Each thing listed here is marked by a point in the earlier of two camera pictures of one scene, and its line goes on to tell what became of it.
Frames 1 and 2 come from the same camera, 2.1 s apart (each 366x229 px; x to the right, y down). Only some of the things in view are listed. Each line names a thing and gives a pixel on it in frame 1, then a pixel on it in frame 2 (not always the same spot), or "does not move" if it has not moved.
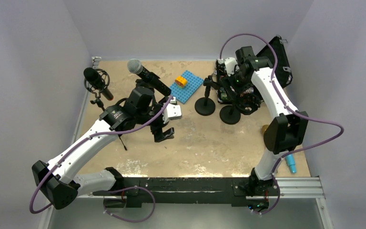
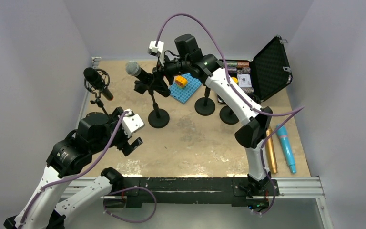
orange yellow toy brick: x=181 y=81 does not move
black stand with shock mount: x=230 y=114 does not move
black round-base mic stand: x=206 y=106 does not move
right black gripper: x=226 y=81 -> x=159 y=84
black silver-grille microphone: x=135 y=66 does not move
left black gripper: x=157 y=132 -> x=127 y=148
